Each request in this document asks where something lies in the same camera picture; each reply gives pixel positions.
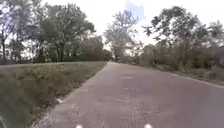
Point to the tall thin-crowned tree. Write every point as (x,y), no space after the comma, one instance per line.
(120,33)

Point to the grey asphalt path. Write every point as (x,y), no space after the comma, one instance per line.
(133,96)

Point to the row of trees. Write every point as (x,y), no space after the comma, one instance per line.
(60,33)

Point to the robot's own part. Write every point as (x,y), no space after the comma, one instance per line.
(78,126)
(148,126)

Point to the trees and bushes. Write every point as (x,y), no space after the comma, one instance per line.
(180,43)

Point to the rough grass bank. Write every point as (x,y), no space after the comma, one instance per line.
(33,86)

